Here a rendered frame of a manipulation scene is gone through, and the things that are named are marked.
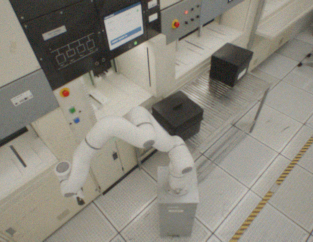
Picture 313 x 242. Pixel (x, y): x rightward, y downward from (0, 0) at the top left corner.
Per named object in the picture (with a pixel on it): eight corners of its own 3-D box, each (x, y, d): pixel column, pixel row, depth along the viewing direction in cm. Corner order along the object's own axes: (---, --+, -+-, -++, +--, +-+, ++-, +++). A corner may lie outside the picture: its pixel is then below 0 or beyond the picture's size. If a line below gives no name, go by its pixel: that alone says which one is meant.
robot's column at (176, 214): (191, 238, 215) (199, 202, 158) (160, 238, 216) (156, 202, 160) (189, 207, 234) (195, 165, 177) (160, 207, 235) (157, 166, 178)
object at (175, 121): (174, 137, 176) (174, 125, 166) (150, 114, 192) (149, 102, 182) (204, 118, 186) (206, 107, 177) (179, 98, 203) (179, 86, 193)
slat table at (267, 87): (179, 207, 234) (182, 165, 177) (138, 169, 264) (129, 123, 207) (252, 132, 291) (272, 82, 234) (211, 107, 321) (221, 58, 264)
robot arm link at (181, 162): (183, 159, 159) (184, 136, 141) (195, 183, 147) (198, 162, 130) (165, 165, 157) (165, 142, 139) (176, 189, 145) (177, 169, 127)
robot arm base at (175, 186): (192, 196, 161) (194, 183, 148) (163, 196, 162) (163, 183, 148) (190, 171, 174) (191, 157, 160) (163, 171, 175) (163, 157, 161)
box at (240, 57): (232, 88, 231) (238, 66, 212) (207, 76, 245) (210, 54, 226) (247, 73, 245) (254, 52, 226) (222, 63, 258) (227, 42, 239)
